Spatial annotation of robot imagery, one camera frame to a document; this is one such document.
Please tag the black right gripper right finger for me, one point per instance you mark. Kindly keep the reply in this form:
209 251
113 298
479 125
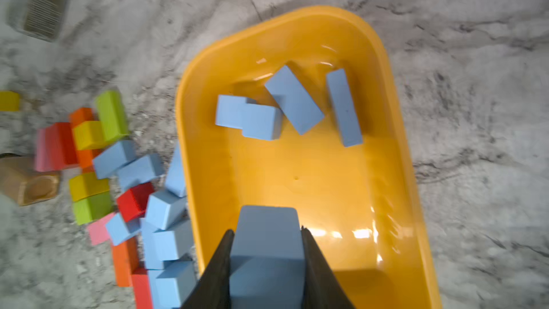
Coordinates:
322 289

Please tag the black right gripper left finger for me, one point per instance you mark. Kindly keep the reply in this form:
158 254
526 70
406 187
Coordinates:
213 288

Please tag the yellow plastic tray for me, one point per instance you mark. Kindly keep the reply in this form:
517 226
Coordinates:
360 203

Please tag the blue block picked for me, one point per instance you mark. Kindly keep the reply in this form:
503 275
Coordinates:
262 122
229 110

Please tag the blue long block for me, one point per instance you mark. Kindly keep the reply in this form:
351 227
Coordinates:
152 276
344 109
294 100

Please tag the blue long block bottom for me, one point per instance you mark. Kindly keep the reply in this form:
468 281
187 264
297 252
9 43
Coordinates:
152 276

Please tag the red block bottom left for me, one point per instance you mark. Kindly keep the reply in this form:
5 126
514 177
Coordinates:
141 288

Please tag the red block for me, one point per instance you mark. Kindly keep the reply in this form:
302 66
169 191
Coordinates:
60 146
141 288

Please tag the orange block lower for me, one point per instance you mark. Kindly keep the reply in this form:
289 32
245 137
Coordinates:
125 260

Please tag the small red cube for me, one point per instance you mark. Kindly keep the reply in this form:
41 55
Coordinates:
133 203

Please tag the pink long block lower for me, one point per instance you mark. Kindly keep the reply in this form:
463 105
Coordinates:
97 230

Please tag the pink long block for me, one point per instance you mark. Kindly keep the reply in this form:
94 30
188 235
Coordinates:
97 230
42 159

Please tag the green small block middle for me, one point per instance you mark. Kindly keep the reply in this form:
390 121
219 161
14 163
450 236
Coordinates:
93 208

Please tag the orange long block upper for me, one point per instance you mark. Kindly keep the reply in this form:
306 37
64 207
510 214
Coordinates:
85 157

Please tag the yellow small block middle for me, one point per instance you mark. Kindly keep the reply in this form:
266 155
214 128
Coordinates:
89 136

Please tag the green long block upper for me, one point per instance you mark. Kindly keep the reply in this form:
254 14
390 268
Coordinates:
110 110

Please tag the red block upper left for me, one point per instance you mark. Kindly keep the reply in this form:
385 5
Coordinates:
60 146

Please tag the pink long block upper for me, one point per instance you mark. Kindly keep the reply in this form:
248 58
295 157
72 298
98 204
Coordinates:
42 159

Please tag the amber spice jar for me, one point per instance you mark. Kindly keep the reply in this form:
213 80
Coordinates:
23 184

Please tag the yellow cube block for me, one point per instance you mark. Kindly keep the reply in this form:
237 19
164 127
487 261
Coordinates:
9 101

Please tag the glass spice jar black lid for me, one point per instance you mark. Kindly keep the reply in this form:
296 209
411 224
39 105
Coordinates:
41 19

